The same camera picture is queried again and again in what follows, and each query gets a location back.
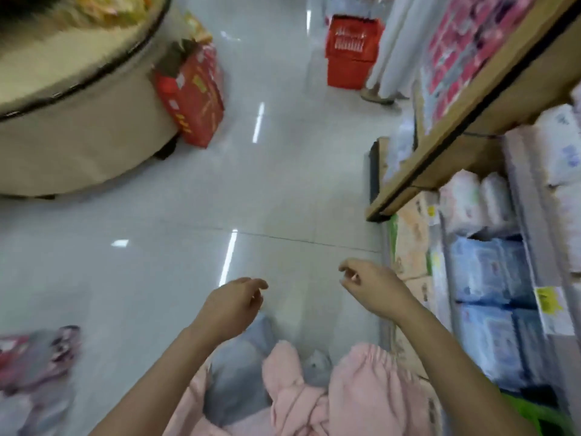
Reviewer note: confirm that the person's left hand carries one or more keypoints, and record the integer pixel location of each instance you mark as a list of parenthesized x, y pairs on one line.
[(227, 308)]

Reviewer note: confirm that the person's right hand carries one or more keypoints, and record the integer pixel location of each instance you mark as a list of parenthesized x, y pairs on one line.
[(379, 288)]

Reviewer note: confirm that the person's left fingers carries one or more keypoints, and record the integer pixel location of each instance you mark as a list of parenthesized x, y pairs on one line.
[(254, 286)]

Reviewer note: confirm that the person's right fingers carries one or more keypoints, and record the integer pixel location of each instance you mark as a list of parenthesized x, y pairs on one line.
[(352, 265)]

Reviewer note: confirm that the person's left forearm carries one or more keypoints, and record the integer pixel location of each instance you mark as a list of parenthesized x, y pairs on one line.
[(154, 385)]

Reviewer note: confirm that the person's right forearm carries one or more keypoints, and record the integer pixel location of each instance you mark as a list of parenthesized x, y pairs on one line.
[(454, 372)]

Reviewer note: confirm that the stack of beige tissue packs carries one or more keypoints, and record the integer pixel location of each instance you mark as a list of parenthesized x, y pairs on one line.
[(413, 240)]

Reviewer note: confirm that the grey cloth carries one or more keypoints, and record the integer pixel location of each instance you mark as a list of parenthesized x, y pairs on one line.
[(236, 372)]

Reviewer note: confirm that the white tissue pack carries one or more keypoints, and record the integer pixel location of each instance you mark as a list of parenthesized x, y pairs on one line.
[(499, 202), (460, 204)]

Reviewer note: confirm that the pale blue packs under shelf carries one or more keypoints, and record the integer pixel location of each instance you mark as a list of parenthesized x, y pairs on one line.
[(399, 149)]

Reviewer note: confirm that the person's pink clothing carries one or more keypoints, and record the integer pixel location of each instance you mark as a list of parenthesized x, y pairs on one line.
[(363, 395)]

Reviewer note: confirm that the blue diaper pack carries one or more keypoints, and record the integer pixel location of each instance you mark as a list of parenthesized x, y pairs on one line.
[(494, 345), (490, 270)]

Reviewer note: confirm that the red cardboard carton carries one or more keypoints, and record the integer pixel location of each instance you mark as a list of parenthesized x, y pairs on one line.
[(195, 99)]

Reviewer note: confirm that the yellow price label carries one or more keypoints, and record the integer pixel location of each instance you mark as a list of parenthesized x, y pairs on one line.
[(551, 308)]

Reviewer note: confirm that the red shopping basket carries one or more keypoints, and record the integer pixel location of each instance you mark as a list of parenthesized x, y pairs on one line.
[(352, 54)]

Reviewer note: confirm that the wooden shelf board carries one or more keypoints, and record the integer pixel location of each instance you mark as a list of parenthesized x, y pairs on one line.
[(494, 99)]

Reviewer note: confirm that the round beige display stand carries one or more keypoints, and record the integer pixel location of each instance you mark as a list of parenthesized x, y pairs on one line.
[(90, 131)]

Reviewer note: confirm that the stack of white paper packs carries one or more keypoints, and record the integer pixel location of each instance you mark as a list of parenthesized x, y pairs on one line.
[(553, 149)]

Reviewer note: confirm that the pile of red grey packets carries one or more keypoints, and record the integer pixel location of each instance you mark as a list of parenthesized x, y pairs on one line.
[(36, 372)]

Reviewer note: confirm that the green plastic item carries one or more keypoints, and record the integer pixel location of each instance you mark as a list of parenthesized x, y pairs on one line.
[(535, 415)]

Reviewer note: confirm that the row of pink packets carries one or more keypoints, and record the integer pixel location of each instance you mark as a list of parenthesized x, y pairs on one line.
[(472, 45)]

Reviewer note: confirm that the yellow packet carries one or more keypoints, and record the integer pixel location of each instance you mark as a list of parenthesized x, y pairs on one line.
[(199, 30)]

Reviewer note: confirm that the pile of yellow snack packets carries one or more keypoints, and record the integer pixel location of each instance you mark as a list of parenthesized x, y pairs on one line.
[(111, 6)]

